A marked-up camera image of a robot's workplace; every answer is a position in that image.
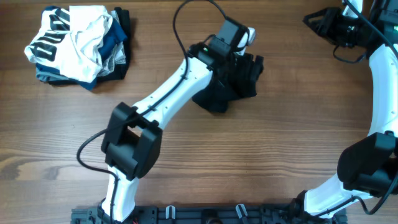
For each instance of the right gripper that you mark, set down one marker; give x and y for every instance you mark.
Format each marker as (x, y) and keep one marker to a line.
(329, 23)

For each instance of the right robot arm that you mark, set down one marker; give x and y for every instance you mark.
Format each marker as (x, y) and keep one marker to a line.
(367, 170)

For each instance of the black t-shirt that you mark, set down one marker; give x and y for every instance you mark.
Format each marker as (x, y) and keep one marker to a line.
(238, 84)

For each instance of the blue folded garment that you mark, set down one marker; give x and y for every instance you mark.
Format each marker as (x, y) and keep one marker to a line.
(112, 37)

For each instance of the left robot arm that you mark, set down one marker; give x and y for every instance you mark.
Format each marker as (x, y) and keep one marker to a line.
(133, 137)

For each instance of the white black printed shirt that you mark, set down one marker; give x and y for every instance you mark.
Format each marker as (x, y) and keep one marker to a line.
(69, 41)

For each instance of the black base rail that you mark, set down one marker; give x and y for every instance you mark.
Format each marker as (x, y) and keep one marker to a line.
(264, 214)

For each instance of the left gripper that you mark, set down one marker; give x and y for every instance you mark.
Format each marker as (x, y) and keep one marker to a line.
(238, 70)

